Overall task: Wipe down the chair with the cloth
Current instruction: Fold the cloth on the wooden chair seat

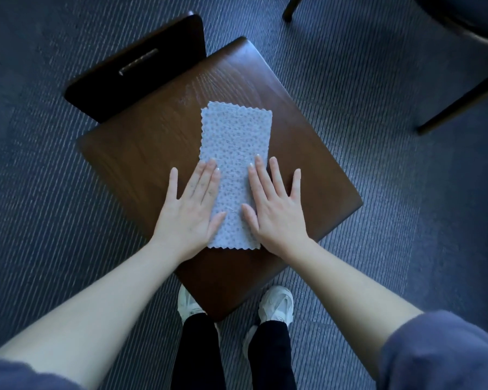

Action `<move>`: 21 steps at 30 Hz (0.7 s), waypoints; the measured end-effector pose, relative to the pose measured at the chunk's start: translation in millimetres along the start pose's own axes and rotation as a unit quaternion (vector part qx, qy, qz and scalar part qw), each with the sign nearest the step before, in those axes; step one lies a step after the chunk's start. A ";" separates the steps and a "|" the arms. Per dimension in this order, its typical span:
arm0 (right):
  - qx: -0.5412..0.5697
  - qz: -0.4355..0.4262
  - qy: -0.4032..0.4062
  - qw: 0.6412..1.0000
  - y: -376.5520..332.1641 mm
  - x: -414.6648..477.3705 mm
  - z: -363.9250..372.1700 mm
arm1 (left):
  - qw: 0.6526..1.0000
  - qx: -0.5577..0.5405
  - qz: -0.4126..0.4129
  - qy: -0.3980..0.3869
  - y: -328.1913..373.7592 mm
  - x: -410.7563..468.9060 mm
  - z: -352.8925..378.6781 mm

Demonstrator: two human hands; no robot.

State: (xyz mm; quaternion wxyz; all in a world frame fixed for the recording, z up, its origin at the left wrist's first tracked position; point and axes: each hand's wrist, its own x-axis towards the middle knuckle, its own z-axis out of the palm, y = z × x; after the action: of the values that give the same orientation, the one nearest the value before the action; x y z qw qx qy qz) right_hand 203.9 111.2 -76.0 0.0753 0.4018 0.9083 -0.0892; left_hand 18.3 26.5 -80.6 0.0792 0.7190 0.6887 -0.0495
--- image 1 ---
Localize person's left hand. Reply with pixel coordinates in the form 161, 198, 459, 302
150, 158, 227, 265

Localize person's right hand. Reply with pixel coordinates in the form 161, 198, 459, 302
241, 154, 312, 261

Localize light blue cleaning cloth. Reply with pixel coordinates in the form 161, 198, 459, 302
199, 100, 274, 251

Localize wooden chair with black cushion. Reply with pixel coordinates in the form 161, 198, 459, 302
282, 0, 488, 137

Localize person's left forearm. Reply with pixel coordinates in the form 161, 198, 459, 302
0, 238, 182, 390

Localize person's right forearm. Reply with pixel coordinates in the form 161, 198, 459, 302
284, 238, 425, 380

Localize small dark wooden chair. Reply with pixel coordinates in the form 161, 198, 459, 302
63, 11, 365, 323

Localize white left sneaker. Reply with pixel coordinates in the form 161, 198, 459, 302
177, 284, 221, 346

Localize white sneaker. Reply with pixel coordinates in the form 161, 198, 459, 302
242, 285, 294, 358
177, 284, 221, 346

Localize white right sneaker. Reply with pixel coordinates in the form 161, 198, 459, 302
242, 285, 294, 358

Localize black trousers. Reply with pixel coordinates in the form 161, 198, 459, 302
170, 312, 298, 390

